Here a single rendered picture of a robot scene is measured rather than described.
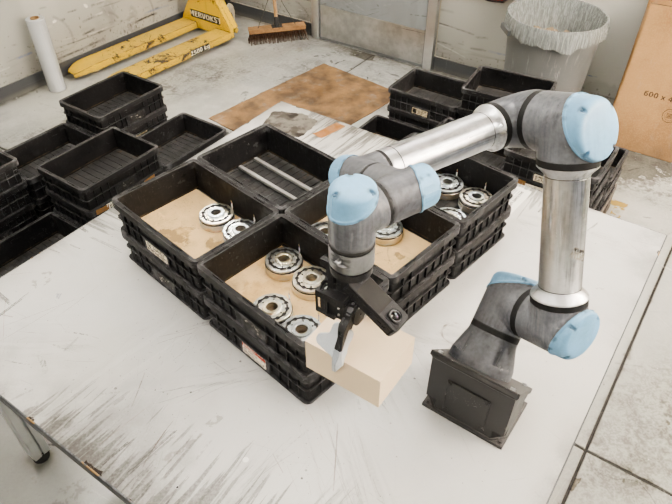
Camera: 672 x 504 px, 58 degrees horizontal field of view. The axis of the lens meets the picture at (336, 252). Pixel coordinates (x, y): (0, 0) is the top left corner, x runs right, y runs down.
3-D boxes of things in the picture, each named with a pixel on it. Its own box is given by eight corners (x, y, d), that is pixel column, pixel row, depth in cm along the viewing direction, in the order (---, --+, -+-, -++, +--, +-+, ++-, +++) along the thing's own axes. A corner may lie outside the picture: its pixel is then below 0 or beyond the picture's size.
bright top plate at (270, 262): (310, 261, 166) (309, 260, 165) (280, 279, 161) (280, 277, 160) (287, 243, 171) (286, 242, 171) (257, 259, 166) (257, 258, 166)
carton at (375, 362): (411, 363, 116) (415, 337, 111) (378, 407, 109) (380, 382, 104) (342, 327, 123) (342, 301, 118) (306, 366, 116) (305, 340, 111)
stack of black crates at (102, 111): (141, 146, 343) (123, 70, 313) (179, 162, 330) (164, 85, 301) (82, 179, 319) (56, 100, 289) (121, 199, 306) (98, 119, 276)
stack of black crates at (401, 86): (471, 141, 347) (480, 85, 324) (447, 165, 328) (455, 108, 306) (409, 121, 364) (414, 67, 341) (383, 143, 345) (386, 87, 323)
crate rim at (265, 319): (392, 287, 151) (392, 280, 150) (305, 357, 135) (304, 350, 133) (282, 218, 172) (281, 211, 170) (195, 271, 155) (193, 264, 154)
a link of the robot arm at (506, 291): (493, 324, 149) (516, 273, 149) (536, 346, 139) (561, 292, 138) (462, 312, 142) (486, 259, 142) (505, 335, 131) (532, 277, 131)
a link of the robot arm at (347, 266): (384, 238, 98) (356, 266, 93) (383, 259, 101) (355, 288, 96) (345, 221, 101) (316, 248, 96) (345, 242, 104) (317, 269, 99)
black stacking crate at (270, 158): (352, 199, 194) (353, 169, 187) (283, 243, 178) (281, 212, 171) (268, 153, 215) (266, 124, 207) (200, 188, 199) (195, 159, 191)
